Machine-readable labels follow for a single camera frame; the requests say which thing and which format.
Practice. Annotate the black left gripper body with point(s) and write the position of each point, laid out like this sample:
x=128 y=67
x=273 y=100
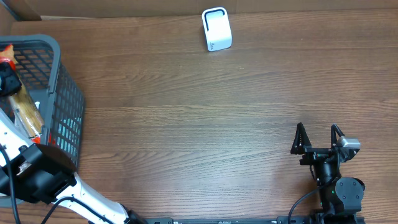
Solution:
x=8 y=82

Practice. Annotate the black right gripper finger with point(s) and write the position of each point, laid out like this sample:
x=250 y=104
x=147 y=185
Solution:
x=301 y=144
x=336 y=133

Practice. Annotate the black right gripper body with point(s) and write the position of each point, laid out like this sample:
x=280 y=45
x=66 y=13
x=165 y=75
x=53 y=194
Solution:
x=319 y=150

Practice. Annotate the orange noodle packet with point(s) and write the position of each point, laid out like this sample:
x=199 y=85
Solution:
x=22 y=104

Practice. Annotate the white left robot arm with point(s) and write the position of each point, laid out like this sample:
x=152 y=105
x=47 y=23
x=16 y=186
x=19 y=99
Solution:
x=77 y=196

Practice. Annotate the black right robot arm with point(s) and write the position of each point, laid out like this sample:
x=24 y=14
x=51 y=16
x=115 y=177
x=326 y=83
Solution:
x=340 y=197

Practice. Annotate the white barcode scanner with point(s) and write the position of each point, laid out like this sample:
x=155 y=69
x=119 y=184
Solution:
x=217 y=29

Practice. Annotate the grey plastic mesh basket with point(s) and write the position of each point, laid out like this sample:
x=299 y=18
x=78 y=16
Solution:
x=62 y=106

